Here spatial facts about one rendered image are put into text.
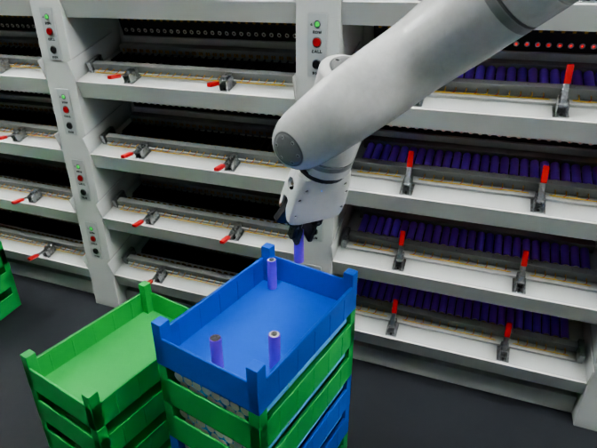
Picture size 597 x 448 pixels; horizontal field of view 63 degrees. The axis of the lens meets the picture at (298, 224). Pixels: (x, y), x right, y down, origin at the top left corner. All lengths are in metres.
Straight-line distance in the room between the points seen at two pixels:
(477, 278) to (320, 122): 0.73
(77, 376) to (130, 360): 0.10
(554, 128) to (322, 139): 0.58
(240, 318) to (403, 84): 0.51
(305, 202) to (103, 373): 0.56
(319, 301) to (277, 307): 0.08
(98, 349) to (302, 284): 0.46
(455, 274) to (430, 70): 0.71
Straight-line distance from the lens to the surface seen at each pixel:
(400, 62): 0.55
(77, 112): 1.45
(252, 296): 0.94
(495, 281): 1.20
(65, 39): 1.42
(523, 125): 1.04
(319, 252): 1.21
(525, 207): 1.11
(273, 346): 0.75
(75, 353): 1.14
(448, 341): 1.30
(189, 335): 0.86
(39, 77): 1.51
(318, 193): 0.74
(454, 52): 0.54
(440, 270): 1.20
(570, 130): 1.05
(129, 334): 1.16
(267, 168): 1.21
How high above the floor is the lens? 0.94
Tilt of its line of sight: 26 degrees down
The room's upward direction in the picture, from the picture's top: straight up
